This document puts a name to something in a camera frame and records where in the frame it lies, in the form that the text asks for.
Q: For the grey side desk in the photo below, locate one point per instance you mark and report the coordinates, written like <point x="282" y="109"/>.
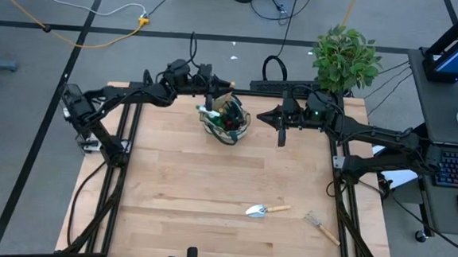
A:
<point x="441" y="109"/>

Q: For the green leafy plant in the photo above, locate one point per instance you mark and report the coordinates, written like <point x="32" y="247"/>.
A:
<point x="344" y="60"/>

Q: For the black aluminium table frame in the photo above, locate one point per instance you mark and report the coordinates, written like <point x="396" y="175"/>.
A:
<point x="120" y="177"/>

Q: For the black caster wheel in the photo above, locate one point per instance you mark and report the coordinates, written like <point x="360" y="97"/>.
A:
<point x="421" y="236"/>

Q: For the cream gardening bag green trim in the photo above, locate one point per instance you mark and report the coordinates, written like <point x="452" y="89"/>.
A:
<point x="245" y="125"/>

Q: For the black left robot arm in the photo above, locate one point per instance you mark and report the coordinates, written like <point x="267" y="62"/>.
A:
<point x="135" y="94"/>

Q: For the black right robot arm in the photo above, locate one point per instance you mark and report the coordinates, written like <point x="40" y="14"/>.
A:
<point x="372" y="133"/>

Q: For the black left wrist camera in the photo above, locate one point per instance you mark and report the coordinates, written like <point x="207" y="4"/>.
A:
<point x="205" y="70"/>

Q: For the black power strip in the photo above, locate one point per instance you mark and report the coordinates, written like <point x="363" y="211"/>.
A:
<point x="275" y="86"/>

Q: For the green spray bottle white trigger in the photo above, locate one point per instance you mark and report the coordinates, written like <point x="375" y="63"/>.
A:
<point x="210" y="112"/>

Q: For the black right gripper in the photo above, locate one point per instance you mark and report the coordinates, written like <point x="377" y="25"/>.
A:
<point x="293" y="120"/>

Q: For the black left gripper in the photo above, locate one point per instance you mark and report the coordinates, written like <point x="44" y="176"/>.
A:
<point x="204" y="83"/>

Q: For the black table-level camera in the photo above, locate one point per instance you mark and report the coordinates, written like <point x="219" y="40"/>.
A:
<point x="192" y="255"/>

